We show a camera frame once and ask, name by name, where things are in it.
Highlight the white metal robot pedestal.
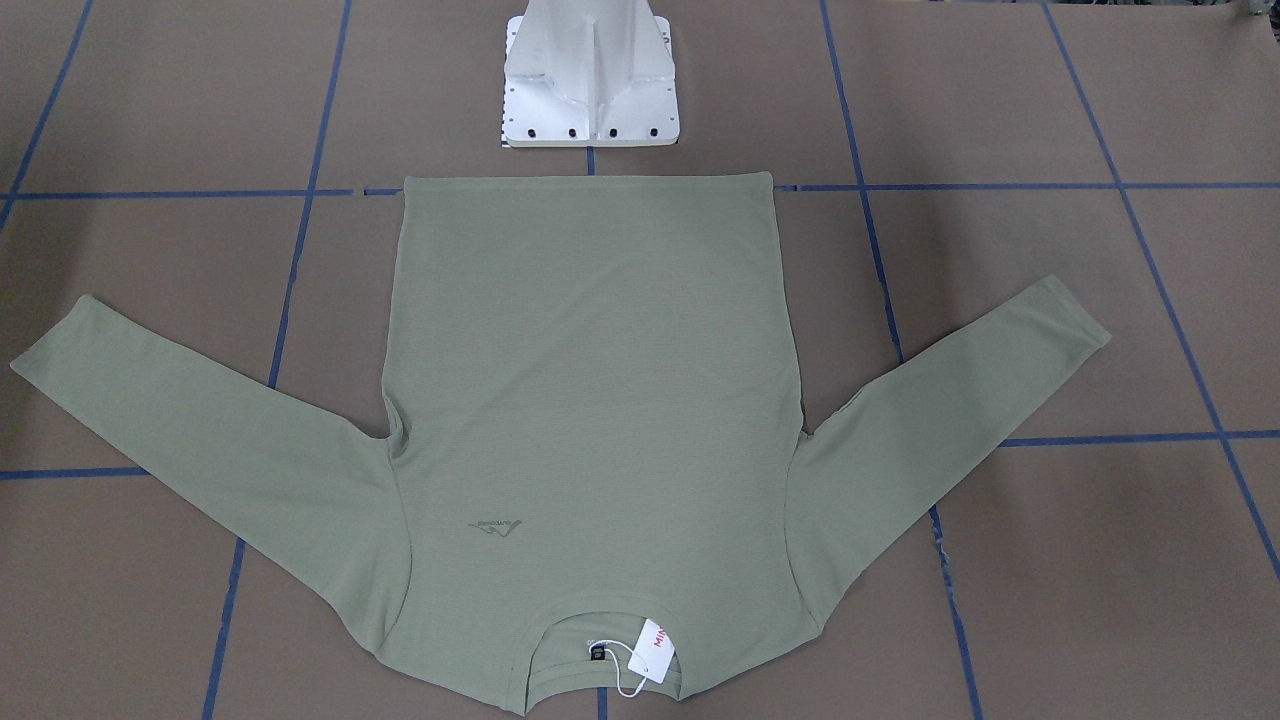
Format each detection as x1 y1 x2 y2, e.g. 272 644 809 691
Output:
500 1 681 149

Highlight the white paper hang tag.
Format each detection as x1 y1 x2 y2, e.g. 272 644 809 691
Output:
627 618 675 684

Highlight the olive green long-sleeve shirt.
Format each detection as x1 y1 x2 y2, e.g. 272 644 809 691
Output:
12 172 1110 715

